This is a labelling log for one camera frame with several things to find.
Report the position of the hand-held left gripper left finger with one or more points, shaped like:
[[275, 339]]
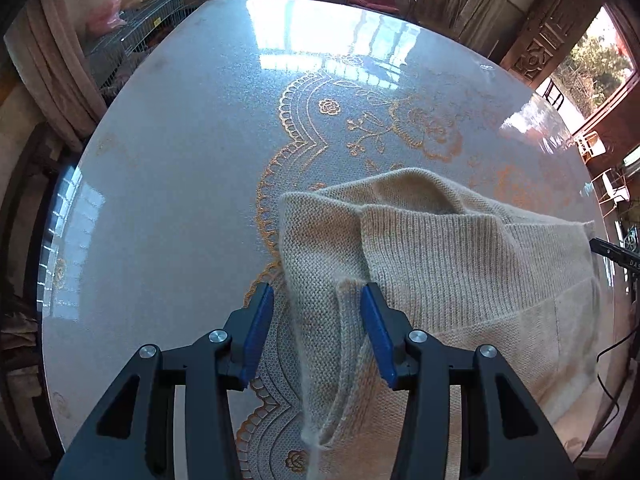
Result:
[[260, 330]]

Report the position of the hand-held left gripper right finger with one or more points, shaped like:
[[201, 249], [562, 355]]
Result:
[[375, 335]]

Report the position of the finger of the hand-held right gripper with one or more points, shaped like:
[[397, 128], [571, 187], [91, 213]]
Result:
[[605, 251]]

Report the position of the beige knit sweater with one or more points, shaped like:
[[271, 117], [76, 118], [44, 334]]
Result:
[[475, 285]]

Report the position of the bicycle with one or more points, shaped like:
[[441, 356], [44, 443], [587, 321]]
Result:
[[631, 237]]

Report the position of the metal chair with white cushion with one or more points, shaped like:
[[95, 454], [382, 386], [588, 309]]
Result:
[[612, 187]]

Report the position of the carved wooden door leaf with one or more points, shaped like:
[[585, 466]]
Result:
[[610, 110], [545, 45]]

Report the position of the black metal chair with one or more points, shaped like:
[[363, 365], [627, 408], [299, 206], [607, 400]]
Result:
[[550, 95]]

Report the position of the long grey curtain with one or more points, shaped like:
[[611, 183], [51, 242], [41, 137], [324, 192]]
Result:
[[485, 5]]

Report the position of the beige pleated curtain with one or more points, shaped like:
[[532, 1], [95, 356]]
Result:
[[55, 70]]

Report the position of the pink plastic bag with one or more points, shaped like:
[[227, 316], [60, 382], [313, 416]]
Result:
[[107, 15]]

